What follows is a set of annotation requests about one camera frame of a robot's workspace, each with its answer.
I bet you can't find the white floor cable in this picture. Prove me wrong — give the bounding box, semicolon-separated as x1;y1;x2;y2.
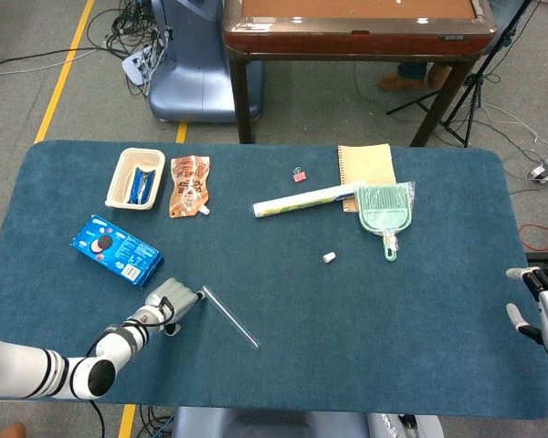
479;102;548;151

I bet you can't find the brown wooden mahjong table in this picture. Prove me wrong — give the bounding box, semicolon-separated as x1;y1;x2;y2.
222;0;499;147

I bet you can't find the black tripod stand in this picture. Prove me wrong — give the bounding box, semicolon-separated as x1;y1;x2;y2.
385;0;535;148

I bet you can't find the black equipment case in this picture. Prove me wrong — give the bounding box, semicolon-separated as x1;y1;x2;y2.
524;250;548;275

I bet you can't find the blue purple robot kiosk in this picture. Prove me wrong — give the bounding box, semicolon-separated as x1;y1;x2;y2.
148;0;264;124

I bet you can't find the cream plastic food container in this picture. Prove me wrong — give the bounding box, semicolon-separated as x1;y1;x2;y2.
104;147;166;212

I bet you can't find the blue Oreo cookie box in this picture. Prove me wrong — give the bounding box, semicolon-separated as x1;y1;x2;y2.
70;214;165;289

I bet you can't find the white green cling film roll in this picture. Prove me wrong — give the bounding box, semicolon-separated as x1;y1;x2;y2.
252;182;364;219

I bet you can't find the blue snack packet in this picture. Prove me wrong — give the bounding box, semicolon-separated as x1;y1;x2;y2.
126;166;157;205

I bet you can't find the orange spout pouch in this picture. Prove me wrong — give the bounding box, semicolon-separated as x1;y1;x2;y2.
168;155;212;220

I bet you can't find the blue felt table cover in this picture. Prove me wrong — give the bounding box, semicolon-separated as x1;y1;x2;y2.
0;140;548;421

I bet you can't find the long black floor cable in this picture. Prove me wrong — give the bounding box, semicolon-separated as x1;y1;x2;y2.
0;45;97;72

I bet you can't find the red floor cable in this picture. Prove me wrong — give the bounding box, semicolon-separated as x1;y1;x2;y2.
518;222;548;251

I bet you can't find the kraft spiral notebook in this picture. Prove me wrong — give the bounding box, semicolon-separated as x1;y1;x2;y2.
336;143;397;214

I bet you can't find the clear glass test tube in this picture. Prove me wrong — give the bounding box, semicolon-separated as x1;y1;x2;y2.
202;285;260;350

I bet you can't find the green dustpan in plastic wrap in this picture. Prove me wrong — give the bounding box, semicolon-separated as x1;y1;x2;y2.
353;181;416;262

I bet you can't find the grey robot torso base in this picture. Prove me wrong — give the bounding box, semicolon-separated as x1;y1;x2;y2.
171;407;444;438

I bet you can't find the black floor cable bundle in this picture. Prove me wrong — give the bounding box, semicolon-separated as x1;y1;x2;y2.
86;0;170;97

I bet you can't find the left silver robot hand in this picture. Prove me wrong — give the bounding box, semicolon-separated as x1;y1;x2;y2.
144;276;207;337

